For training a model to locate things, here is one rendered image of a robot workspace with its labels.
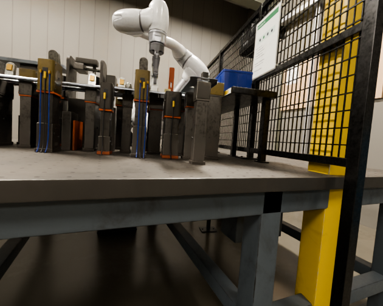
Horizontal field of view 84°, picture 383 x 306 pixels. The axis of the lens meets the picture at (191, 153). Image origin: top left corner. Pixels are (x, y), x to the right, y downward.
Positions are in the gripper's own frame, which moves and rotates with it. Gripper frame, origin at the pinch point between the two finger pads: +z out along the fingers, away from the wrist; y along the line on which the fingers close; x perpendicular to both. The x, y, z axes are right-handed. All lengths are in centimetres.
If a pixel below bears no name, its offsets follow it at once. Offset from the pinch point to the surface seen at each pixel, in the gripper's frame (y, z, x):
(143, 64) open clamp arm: 18.1, -4.3, -5.8
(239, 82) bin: 7.8, -5.3, 43.2
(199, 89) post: 40.5, 8.7, 13.9
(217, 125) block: 16.7, 18.6, 29.7
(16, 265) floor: -23, 105, -71
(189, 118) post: 22.1, 17.0, 14.8
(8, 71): -13, -1, -71
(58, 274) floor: -11, 105, -45
